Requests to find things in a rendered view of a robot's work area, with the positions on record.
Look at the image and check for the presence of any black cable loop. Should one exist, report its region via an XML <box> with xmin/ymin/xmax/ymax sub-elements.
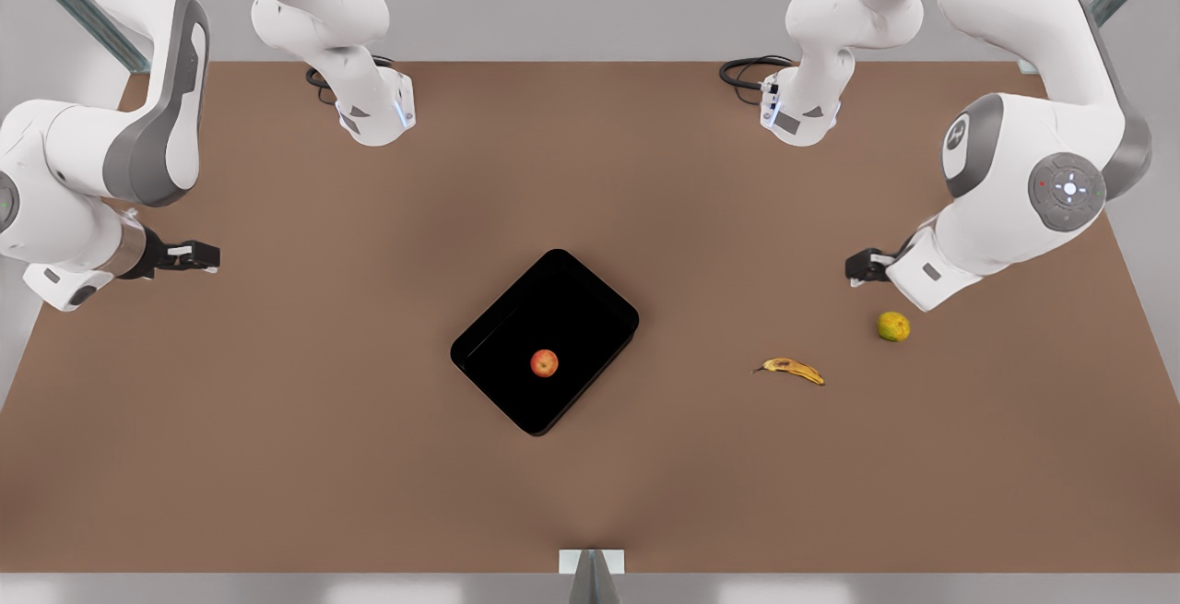
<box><xmin>305</xmin><ymin>55</ymin><xmax>397</xmax><ymax>108</ymax></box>
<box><xmin>719</xmin><ymin>55</ymin><xmax>799</xmax><ymax>108</ymax></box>

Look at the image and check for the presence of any spotted yellow banana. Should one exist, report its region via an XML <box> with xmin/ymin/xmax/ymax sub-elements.
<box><xmin>752</xmin><ymin>357</ymin><xmax>826</xmax><ymax>387</ymax></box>

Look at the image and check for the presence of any black storage box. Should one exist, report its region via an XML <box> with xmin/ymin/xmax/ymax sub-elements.
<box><xmin>450</xmin><ymin>248</ymin><xmax>641</xmax><ymax>437</ymax></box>

